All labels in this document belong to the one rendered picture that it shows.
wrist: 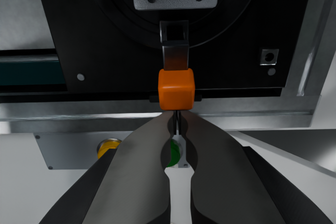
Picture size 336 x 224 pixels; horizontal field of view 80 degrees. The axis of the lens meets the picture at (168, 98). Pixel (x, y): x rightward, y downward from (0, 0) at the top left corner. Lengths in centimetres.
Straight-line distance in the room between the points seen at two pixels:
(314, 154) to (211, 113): 170
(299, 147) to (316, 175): 127
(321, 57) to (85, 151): 30
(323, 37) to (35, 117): 34
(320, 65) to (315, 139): 157
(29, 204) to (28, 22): 46
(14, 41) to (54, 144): 14
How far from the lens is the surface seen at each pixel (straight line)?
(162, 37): 17
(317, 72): 27
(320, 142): 187
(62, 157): 33
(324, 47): 27
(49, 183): 57
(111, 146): 28
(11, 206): 68
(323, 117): 46
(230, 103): 25
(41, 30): 30
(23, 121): 32
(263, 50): 21
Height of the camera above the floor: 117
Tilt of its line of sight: 62 degrees down
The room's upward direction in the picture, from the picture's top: 178 degrees counter-clockwise
